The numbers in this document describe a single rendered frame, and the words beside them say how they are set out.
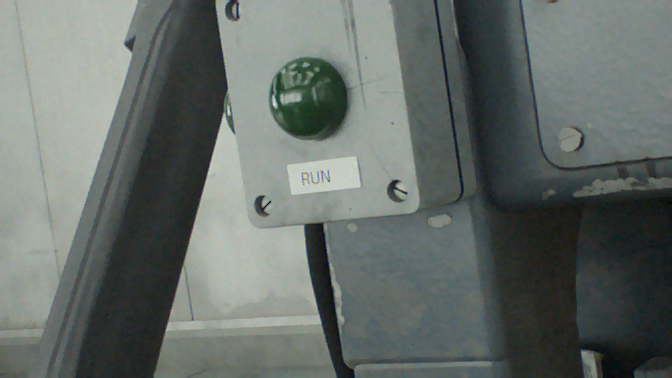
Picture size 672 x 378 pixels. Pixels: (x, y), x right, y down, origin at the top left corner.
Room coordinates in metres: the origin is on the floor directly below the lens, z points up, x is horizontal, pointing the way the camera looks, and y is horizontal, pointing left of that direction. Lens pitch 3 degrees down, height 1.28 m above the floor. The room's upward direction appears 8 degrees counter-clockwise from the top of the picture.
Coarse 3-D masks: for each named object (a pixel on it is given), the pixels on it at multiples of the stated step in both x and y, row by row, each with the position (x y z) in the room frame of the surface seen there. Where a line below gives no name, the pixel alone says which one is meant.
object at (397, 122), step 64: (256, 0) 0.47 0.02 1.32; (320, 0) 0.46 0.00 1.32; (384, 0) 0.44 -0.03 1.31; (448, 0) 0.48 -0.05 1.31; (256, 64) 0.47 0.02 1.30; (384, 64) 0.44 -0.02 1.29; (448, 64) 0.47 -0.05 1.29; (256, 128) 0.48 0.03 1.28; (384, 128) 0.45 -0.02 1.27; (448, 128) 0.46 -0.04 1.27; (256, 192) 0.48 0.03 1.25; (320, 192) 0.46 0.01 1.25; (384, 192) 0.45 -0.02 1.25; (448, 192) 0.46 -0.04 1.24
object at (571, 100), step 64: (512, 0) 0.47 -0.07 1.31; (576, 0) 0.46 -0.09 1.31; (640, 0) 0.45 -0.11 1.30; (512, 64) 0.48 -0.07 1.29; (576, 64) 0.46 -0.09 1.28; (640, 64) 0.45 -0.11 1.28; (512, 128) 0.48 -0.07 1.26; (576, 128) 0.46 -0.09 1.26; (640, 128) 0.45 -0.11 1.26; (512, 192) 0.48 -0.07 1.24; (576, 192) 0.47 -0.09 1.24; (640, 192) 0.46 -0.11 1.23; (384, 256) 0.50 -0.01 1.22; (448, 256) 0.49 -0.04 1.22; (512, 256) 0.50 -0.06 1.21; (576, 256) 0.68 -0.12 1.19; (640, 256) 0.66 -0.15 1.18; (384, 320) 0.51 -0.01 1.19; (448, 320) 0.49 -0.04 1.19; (512, 320) 0.49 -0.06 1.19; (576, 320) 0.69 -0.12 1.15; (640, 320) 0.67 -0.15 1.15
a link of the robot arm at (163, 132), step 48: (144, 0) 0.83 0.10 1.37; (192, 0) 0.76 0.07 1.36; (144, 48) 0.76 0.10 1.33; (192, 48) 0.75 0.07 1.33; (144, 96) 0.72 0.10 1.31; (192, 96) 0.74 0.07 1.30; (144, 144) 0.70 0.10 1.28; (192, 144) 0.73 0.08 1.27; (96, 192) 0.70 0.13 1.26; (144, 192) 0.69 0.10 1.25; (192, 192) 0.71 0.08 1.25; (96, 240) 0.67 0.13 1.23; (144, 240) 0.68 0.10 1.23; (96, 288) 0.65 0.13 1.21; (144, 288) 0.67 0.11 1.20; (48, 336) 0.65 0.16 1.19; (96, 336) 0.64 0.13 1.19; (144, 336) 0.66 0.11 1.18
